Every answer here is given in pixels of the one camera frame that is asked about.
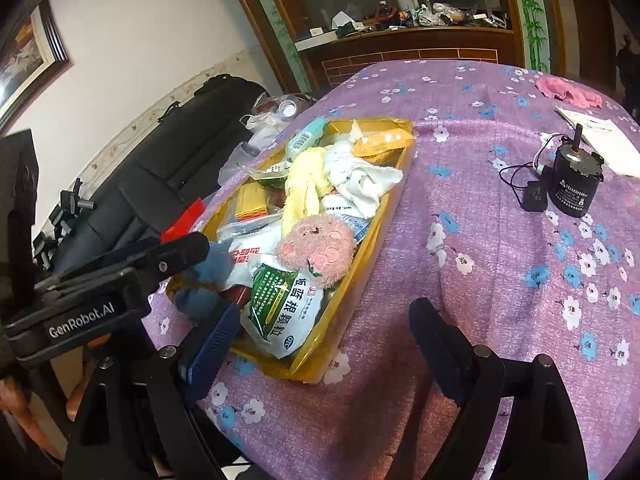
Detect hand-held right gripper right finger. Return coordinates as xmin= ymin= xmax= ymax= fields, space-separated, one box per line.
xmin=409 ymin=297 xmax=591 ymax=480

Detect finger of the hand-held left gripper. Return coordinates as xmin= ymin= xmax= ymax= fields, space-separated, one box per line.
xmin=49 ymin=238 xmax=162 ymax=282
xmin=134 ymin=232 xmax=212 ymax=279

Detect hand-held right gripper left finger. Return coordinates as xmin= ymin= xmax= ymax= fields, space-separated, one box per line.
xmin=62 ymin=300 xmax=243 ymax=480

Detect blue cloth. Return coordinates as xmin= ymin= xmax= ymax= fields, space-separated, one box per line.
xmin=172 ymin=242 xmax=237 ymax=324

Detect coloured sponge cloths pack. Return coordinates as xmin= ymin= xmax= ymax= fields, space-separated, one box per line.
xmin=217 ymin=180 xmax=281 ymax=241

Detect yellow tray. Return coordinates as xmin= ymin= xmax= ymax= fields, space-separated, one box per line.
xmin=167 ymin=117 xmax=416 ymax=385

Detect yellow towel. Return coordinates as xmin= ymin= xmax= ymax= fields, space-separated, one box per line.
xmin=281 ymin=146 xmax=334 ymax=239

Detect pink plush toy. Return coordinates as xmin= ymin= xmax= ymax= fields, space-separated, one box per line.
xmin=276 ymin=214 xmax=357 ymax=289

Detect white blue packet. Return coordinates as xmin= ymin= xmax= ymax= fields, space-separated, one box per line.
xmin=320 ymin=195 xmax=374 ymax=242

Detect white towel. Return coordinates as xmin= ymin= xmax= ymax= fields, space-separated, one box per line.
xmin=322 ymin=141 xmax=404 ymax=220

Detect person's left hand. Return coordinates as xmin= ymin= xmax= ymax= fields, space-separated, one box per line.
xmin=0 ymin=375 xmax=58 ymax=461

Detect black plastic clips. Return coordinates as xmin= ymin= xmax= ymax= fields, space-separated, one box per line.
xmin=32 ymin=177 xmax=96 ymax=269

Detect white packet red print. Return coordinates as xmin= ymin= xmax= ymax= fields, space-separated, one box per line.
xmin=227 ymin=232 xmax=282 ymax=287

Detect green white packet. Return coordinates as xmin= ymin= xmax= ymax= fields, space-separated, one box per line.
xmin=240 ymin=255 xmax=327 ymax=360

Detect purple floral tablecloth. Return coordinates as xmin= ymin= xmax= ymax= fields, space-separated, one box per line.
xmin=142 ymin=59 xmax=640 ymax=480

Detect black suitcase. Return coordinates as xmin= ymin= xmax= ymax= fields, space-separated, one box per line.
xmin=37 ymin=74 xmax=274 ymax=281

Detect white plastic bags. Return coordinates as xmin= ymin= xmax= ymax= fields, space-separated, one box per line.
xmin=217 ymin=92 xmax=314 ymax=186

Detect teal tissue packet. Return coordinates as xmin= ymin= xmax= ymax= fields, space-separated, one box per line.
xmin=286 ymin=117 xmax=330 ymax=156

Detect black adapter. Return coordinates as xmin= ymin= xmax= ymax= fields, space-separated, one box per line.
xmin=519 ymin=180 xmax=551 ymax=212

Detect black motor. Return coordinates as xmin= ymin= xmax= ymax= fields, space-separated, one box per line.
xmin=547 ymin=124 xmax=605 ymax=219

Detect framed picture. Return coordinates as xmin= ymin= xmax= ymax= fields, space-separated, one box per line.
xmin=0 ymin=0 xmax=71 ymax=132

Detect orange packet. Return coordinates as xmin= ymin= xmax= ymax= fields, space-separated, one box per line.
xmin=352 ymin=129 xmax=415 ymax=157

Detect white flat box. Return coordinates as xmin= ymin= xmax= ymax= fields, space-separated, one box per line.
xmin=295 ymin=27 xmax=339 ymax=45

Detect white paper booklet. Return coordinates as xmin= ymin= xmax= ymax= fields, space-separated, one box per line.
xmin=554 ymin=105 xmax=640 ymax=179

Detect pink cloth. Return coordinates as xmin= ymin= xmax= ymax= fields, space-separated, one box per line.
xmin=535 ymin=75 xmax=605 ymax=110

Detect wooden cabinet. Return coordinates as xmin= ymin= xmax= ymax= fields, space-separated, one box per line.
xmin=295 ymin=27 xmax=519 ymax=92

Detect clutter of small things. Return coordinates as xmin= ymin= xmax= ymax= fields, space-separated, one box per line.
xmin=330 ymin=0 xmax=512 ymax=32

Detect brown wooden door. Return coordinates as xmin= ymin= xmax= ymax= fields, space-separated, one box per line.
xmin=565 ymin=0 xmax=622 ymax=92

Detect bamboo painted frame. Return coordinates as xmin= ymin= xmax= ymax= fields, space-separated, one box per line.
xmin=240 ymin=0 xmax=552 ymax=92

